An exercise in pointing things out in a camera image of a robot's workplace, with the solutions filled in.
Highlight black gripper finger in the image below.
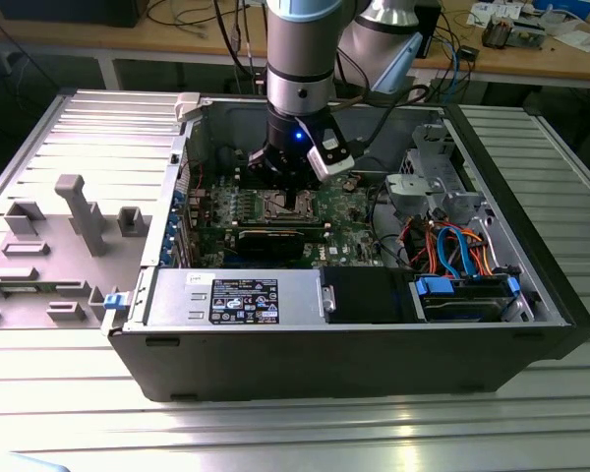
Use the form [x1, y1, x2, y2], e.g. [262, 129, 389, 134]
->
[292, 171, 325, 213]
[247, 148, 295, 213]

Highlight metal socket cover frame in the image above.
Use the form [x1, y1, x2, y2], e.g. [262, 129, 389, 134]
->
[261, 189, 320, 220]

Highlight silver CPU plate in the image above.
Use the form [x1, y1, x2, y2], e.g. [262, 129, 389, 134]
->
[273, 194, 307, 216]

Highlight CPU socket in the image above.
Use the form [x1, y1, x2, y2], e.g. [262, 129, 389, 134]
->
[257, 186, 322, 221]

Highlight green motherboard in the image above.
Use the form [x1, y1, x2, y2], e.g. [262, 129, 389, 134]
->
[186, 169, 389, 269]

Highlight black graphics card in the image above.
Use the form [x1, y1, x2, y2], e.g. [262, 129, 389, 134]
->
[235, 226, 306, 263]

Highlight grey plastic case latch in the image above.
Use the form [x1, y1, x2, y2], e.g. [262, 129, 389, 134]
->
[174, 91, 203, 124]

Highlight grey metal drive cage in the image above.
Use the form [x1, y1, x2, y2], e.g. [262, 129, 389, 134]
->
[385, 122, 493, 232]

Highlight grey power supply unit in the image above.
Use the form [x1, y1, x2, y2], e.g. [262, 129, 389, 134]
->
[145, 267, 324, 328]

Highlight hard disk in blue carrier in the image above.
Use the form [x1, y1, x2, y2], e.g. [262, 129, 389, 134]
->
[412, 274, 522, 324]

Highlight tall black box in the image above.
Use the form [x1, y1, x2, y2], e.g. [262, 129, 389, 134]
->
[415, 0, 444, 60]

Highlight black PC case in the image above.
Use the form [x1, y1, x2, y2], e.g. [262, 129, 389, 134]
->
[100, 92, 590, 403]

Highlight small white paper sheet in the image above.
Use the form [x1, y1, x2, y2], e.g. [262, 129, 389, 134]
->
[466, 2, 496, 27]

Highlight finned metal cooler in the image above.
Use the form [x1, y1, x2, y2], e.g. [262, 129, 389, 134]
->
[481, 13, 511, 49]

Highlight grey parts rack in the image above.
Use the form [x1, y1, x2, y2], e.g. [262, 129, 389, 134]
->
[0, 174, 153, 330]

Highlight wooden workbench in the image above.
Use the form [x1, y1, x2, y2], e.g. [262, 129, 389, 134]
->
[0, 0, 590, 92]

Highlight wide black box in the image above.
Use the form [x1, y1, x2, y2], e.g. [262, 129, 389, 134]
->
[0, 0, 144, 30]

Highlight grey electronic device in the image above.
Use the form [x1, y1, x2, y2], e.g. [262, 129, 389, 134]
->
[508, 18, 548, 51]

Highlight green RAM stick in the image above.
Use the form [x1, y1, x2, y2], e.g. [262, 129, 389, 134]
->
[0, 283, 48, 297]

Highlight blue plastic box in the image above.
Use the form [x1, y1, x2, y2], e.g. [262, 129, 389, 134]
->
[530, 0, 590, 16]

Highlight white paper sheets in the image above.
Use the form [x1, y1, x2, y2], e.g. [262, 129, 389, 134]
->
[553, 29, 590, 55]

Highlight pale blue teach pendant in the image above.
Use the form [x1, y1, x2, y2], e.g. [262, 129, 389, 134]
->
[7, 450, 75, 472]

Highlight white camera box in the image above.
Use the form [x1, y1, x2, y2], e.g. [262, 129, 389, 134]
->
[307, 128, 357, 179]

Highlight blue flat data wire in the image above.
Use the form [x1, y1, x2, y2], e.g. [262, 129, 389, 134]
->
[437, 223, 478, 281]

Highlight orange and red wire bundle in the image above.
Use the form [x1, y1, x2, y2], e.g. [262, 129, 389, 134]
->
[397, 219, 498, 276]

